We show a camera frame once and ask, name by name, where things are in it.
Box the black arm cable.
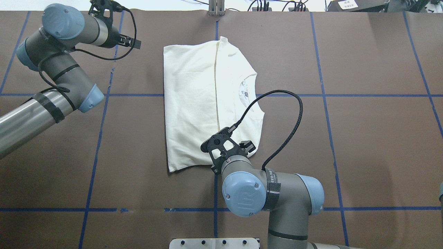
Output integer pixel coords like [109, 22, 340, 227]
[227, 90, 304, 172]

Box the cream cat print shirt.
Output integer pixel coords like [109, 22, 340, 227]
[163, 36, 257, 172]

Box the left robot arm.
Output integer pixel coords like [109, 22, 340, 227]
[0, 0, 141, 158]

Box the white post base plate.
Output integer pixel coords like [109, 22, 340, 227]
[169, 238, 261, 249]

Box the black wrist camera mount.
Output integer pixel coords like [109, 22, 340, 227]
[200, 127, 256, 175]

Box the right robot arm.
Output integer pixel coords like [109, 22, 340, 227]
[219, 155, 345, 249]

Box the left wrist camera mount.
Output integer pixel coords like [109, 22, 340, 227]
[88, 0, 127, 26]

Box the black box with label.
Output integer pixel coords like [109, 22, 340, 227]
[326, 0, 389, 12]

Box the brown table cover sheet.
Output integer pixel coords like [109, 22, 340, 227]
[1, 10, 442, 249]

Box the aluminium frame post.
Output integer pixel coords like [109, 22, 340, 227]
[208, 0, 226, 16]

